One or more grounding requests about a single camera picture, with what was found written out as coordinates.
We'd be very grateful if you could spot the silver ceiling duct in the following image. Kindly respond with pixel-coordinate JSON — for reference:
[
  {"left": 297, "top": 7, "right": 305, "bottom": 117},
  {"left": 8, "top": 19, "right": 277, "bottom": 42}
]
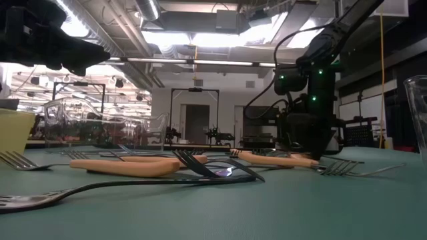
[{"left": 135, "top": 0, "right": 161, "bottom": 21}]

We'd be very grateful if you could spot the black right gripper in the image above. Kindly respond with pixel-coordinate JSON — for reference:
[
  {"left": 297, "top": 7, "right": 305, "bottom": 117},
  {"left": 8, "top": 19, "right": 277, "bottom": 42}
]
[{"left": 305, "top": 96, "right": 338, "bottom": 161}]

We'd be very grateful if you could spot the yellow plastic bin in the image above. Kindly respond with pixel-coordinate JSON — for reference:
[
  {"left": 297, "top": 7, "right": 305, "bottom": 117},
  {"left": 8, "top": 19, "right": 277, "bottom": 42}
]
[{"left": 0, "top": 108, "right": 36, "bottom": 155}]

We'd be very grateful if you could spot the long ceiling tube light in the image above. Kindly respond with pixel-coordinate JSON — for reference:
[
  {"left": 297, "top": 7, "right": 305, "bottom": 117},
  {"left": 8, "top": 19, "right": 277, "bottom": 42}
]
[{"left": 108, "top": 57, "right": 278, "bottom": 69}]

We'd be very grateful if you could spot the grey ceiling ventilation unit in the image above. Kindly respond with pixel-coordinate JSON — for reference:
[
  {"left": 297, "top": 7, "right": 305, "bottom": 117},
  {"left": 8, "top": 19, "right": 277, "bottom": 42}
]
[{"left": 216, "top": 9, "right": 242, "bottom": 33}]

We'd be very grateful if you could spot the iridescent rainbow metal fork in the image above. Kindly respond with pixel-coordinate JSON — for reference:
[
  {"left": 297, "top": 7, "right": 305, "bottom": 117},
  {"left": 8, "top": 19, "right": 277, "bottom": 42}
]
[
  {"left": 109, "top": 144, "right": 141, "bottom": 163},
  {"left": 171, "top": 149, "right": 294, "bottom": 183}
]

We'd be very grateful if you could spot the black perforated cart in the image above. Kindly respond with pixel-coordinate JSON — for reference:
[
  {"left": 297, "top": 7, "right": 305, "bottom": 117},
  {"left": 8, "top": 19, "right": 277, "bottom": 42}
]
[{"left": 336, "top": 116, "right": 378, "bottom": 149}]

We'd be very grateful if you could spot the black storage cabinet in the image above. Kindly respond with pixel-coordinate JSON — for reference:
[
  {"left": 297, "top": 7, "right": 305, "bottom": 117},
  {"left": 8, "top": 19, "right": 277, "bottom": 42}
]
[{"left": 242, "top": 105, "right": 280, "bottom": 149}]

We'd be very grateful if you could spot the clear plastic container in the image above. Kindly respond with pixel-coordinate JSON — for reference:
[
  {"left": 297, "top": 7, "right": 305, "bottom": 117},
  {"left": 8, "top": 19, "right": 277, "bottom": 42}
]
[
  {"left": 402, "top": 75, "right": 427, "bottom": 161},
  {"left": 43, "top": 96, "right": 170, "bottom": 151}
]

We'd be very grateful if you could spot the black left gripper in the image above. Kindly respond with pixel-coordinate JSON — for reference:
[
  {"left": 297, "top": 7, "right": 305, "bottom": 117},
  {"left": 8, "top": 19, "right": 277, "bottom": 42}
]
[{"left": 0, "top": 0, "right": 111, "bottom": 77}]

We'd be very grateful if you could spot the black equipment box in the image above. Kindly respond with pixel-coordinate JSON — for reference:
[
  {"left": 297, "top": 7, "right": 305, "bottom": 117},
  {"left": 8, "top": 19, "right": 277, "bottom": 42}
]
[{"left": 278, "top": 112, "right": 310, "bottom": 150}]

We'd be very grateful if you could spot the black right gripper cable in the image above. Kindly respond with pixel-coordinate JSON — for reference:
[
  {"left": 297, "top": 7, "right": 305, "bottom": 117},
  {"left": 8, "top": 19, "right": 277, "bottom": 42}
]
[{"left": 242, "top": 25, "right": 331, "bottom": 121}]

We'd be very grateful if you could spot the green table mat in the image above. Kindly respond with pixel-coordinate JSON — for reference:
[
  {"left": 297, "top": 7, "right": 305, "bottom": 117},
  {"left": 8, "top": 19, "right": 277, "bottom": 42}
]
[{"left": 0, "top": 145, "right": 427, "bottom": 240}]

